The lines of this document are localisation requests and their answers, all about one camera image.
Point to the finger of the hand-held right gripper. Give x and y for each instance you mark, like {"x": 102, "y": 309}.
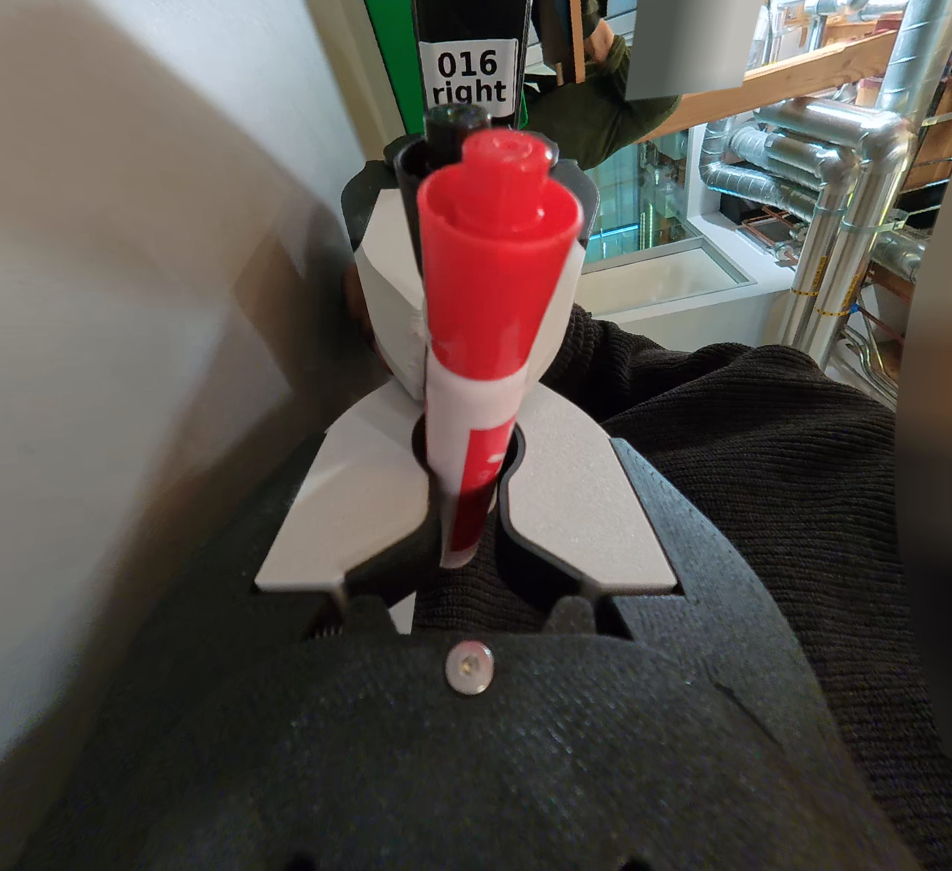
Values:
{"x": 394, "y": 283}
{"x": 561, "y": 321}

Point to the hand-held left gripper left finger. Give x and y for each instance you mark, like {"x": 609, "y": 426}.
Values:
{"x": 357, "y": 506}

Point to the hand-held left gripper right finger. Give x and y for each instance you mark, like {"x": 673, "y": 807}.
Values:
{"x": 587, "y": 506}

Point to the red dry erase marker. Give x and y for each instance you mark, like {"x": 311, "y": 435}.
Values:
{"x": 491, "y": 276}

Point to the black dry erase marker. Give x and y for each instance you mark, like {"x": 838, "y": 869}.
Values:
{"x": 442, "y": 135}

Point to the person's right hand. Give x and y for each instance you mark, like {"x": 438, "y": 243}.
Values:
{"x": 361, "y": 306}

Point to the white ledge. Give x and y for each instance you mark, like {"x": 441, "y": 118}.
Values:
{"x": 669, "y": 283}

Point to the silver ventilation ducts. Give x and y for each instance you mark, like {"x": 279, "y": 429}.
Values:
{"x": 840, "y": 164}

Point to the wooden beam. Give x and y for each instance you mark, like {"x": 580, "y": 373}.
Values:
{"x": 803, "y": 75}

